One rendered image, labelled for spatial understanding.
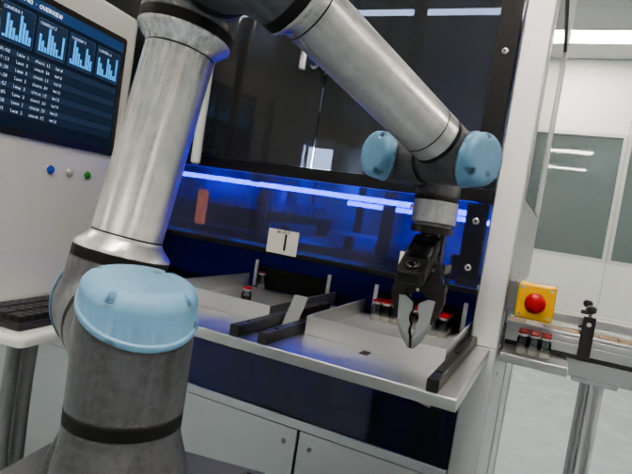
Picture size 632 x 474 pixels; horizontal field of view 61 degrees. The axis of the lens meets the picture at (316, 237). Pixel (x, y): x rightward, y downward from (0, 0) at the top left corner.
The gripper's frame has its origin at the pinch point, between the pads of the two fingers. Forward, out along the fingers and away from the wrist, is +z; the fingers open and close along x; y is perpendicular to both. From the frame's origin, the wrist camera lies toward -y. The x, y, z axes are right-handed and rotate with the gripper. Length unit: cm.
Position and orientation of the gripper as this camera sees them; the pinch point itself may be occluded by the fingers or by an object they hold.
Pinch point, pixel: (410, 341)
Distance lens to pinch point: 93.9
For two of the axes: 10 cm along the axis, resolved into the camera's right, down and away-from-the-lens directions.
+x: -9.0, -1.6, 4.1
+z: -1.6, 9.9, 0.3
